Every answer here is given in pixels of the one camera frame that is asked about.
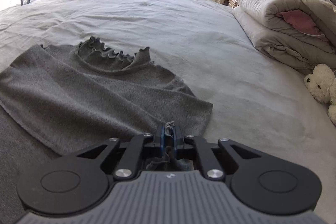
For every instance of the white teddy bear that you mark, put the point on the white teddy bear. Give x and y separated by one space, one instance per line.
321 85

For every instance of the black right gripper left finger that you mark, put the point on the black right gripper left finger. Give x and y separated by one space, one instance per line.
76 182

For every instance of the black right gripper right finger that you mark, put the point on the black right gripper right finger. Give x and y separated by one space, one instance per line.
259 180

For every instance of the grey bed sheet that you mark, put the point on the grey bed sheet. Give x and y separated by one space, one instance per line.
257 101

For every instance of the dark grey knit sweater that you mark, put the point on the dark grey knit sweater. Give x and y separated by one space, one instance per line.
59 99

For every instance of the folded grey pink duvet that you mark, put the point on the folded grey pink duvet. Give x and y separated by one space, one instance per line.
298 33

